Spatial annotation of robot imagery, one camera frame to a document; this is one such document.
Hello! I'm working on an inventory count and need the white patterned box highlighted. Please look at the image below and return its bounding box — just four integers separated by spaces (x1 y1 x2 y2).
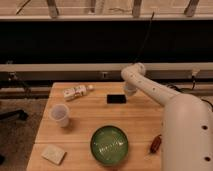
63 85 87 101

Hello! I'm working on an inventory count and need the red-brown tool handle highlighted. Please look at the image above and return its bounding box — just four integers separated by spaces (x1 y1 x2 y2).
150 135 162 154

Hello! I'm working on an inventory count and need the green bowl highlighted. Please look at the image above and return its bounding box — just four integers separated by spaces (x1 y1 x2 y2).
90 125 129 167

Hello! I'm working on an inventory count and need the small white ball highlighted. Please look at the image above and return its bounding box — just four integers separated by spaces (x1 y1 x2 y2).
87 85 94 91

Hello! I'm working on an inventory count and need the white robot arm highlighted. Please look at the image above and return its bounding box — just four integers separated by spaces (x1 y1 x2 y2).
121 63 213 171

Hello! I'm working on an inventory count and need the black cable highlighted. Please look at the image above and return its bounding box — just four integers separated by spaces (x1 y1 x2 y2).
132 11 156 64

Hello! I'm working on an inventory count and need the black eraser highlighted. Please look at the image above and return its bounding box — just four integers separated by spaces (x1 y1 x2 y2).
107 94 126 104

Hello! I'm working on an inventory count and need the translucent plastic cup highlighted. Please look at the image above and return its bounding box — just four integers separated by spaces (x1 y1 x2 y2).
49 104 69 127

